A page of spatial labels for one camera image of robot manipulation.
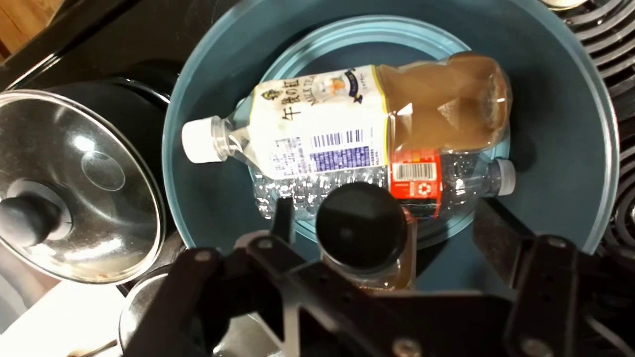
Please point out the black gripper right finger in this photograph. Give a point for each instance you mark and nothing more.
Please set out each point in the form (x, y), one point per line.
(566, 303)

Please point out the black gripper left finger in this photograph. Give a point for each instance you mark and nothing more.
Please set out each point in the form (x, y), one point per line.
(304, 307)

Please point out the clear red-label water bottle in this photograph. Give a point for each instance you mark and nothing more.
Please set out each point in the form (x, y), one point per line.
(429, 186)

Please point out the brown liquid white-label bottle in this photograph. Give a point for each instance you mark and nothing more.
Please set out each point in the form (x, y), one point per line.
(358, 118)

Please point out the dark syrup bottle black cap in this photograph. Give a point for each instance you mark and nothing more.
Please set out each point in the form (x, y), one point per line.
(368, 237)

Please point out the blue bowl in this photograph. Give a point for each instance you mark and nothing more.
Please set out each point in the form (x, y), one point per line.
(213, 203)

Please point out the black pot with lid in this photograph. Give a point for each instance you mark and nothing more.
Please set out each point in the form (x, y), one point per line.
(80, 182)

